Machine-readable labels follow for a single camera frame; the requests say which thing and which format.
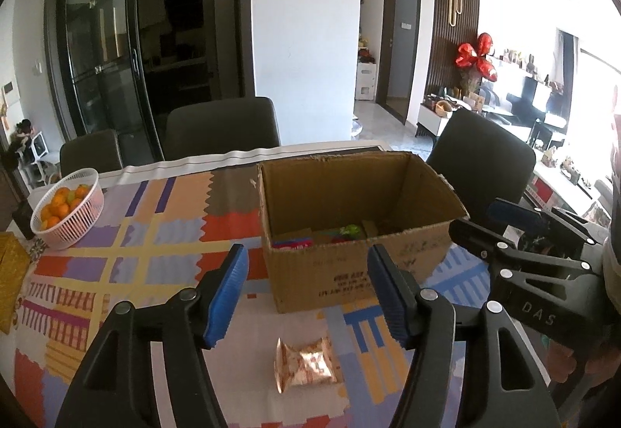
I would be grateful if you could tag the person's right hand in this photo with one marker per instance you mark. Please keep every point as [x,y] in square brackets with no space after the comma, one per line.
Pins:
[577,369]

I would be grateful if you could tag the white sideboard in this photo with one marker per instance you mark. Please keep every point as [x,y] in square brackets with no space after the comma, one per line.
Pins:
[429,119]

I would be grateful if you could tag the yellow cloth at edge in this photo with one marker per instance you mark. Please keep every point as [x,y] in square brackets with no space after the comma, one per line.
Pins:
[12,272]

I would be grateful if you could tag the white shelf unit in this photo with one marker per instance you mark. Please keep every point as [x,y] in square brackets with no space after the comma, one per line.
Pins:
[366,81]

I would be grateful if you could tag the pink snack packet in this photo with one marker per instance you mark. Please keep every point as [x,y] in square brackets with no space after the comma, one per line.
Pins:
[291,242]

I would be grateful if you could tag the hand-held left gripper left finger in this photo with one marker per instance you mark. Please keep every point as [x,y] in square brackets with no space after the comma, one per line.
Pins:
[228,297]

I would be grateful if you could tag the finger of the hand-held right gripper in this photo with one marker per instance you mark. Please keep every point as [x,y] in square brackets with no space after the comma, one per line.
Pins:
[514,212]
[504,263]

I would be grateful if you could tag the gold wall ornament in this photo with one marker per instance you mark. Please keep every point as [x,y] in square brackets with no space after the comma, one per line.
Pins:
[451,8]

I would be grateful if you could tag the small black container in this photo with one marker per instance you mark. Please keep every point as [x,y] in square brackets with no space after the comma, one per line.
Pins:
[22,219]

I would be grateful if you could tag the dark upholstered chair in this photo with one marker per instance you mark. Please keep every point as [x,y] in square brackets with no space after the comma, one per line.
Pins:
[223,127]
[485,156]
[92,151]

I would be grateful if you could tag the glass sliding door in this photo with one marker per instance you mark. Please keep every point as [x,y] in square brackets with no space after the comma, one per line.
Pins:
[97,44]

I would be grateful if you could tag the white basket of oranges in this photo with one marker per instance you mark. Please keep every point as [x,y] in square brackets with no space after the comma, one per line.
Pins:
[77,224]

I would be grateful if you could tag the dark wooden door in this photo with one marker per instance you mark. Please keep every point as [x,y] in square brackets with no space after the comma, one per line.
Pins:
[385,44]

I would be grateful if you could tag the red foil balloon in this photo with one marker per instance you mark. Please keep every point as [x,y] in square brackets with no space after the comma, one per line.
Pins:
[468,56]

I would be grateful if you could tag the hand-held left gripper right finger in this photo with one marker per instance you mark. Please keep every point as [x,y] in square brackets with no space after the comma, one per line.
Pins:
[388,292]

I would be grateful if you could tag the colourful patterned tablecloth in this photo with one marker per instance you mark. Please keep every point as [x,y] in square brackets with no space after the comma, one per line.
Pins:
[160,234]

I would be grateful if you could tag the brown cardboard box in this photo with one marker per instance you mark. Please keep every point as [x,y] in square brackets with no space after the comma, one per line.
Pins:
[339,272]

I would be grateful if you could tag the pile of oranges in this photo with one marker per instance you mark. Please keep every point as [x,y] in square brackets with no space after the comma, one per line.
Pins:
[58,207]

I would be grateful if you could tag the golden biscuit packet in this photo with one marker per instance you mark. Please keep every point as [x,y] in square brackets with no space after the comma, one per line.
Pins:
[305,362]

